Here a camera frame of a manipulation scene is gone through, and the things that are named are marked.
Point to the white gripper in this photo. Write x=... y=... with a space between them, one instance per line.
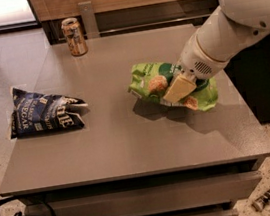
x=195 y=61

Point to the green rice chip bag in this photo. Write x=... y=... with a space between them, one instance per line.
x=151 y=80

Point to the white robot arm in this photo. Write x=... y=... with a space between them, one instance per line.
x=232 y=27

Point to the orange soda can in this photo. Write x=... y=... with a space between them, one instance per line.
x=74 y=37

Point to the dark blue chip bag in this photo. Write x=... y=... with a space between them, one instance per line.
x=36 y=113

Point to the grey upper drawer front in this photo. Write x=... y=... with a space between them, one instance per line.
x=163 y=199

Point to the left metal bracket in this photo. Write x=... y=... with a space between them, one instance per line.
x=88 y=18

